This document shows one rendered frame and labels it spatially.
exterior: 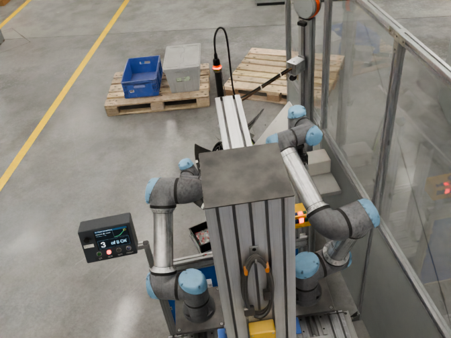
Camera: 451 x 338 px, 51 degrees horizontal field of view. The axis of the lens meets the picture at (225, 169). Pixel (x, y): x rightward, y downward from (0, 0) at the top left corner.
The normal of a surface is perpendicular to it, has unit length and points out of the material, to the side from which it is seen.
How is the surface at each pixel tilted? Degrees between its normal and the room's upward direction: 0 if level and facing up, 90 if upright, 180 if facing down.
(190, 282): 7
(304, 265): 7
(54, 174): 0
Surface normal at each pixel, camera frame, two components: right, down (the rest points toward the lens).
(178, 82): 0.04, 0.70
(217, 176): -0.10, -0.76
